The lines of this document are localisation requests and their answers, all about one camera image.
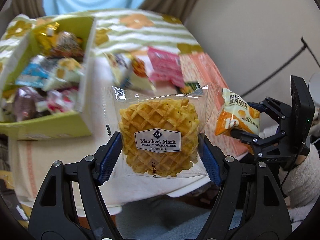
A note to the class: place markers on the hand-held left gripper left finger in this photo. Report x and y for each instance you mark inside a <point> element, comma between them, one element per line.
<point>110,160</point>

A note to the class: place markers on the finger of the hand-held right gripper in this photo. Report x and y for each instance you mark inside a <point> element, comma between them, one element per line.
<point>273,108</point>
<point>252,140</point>

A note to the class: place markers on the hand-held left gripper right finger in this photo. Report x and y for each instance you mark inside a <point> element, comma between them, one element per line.
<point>210,162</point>

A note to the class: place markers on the orange cake packet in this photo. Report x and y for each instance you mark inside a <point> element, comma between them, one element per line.
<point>232,117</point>

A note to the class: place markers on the clear waffle packet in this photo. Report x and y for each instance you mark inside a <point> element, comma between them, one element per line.
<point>157,120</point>

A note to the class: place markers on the green white cardboard box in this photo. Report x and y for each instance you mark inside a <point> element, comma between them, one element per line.
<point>50,127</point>

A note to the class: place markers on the pink white snack packet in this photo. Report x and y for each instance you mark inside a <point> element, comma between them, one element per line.
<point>58,101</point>

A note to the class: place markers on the white yellow snack packet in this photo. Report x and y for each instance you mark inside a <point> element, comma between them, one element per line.
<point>65,72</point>

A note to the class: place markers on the purple snack packet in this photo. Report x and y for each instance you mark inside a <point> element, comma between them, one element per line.
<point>26,102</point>

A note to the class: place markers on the blue white snack packet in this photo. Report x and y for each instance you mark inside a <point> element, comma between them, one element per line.
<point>32,76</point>

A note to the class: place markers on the person's right forearm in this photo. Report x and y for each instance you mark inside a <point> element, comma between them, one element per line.
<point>305,180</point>

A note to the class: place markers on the black clothes rack pole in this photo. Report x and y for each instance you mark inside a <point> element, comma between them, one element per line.
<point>304,43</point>

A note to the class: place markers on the green snack packet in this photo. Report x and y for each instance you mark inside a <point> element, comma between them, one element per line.
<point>188,88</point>

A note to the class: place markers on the orange checkered snack packet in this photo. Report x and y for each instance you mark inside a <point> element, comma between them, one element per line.
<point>200,67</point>

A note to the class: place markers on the white orange chip packet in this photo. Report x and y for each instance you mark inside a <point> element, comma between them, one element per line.
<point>125,67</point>

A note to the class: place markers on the floral striped blanket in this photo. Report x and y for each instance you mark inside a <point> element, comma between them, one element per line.
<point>150,35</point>

